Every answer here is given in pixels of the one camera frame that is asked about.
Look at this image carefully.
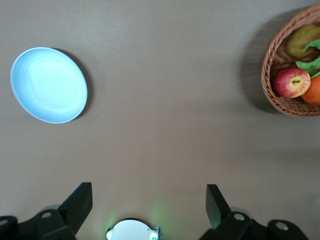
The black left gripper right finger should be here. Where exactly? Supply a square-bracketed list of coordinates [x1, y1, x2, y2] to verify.
[205, 184, 311, 240]

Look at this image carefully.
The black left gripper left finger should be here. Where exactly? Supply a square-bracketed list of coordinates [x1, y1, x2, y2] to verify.
[0, 182, 94, 240]

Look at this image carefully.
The red yellow apple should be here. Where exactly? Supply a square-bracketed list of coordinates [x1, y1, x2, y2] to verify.
[272, 66, 312, 99]

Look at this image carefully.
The blue plate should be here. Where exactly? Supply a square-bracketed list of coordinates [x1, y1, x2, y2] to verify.
[9, 46, 89, 124]

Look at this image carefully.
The brown table cloth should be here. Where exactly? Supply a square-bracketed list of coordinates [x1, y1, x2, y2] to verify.
[0, 0, 320, 240]

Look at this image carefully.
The brown wicker basket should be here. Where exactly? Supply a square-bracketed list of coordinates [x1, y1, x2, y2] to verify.
[260, 3, 320, 119]

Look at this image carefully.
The orange fruit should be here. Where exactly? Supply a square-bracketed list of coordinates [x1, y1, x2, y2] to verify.
[300, 74, 320, 105]

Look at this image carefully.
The pink dragon fruit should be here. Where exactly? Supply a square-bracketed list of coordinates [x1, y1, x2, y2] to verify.
[295, 39, 320, 79]

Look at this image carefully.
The brown kiwi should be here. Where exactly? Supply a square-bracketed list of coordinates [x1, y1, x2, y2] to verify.
[286, 24, 320, 58]

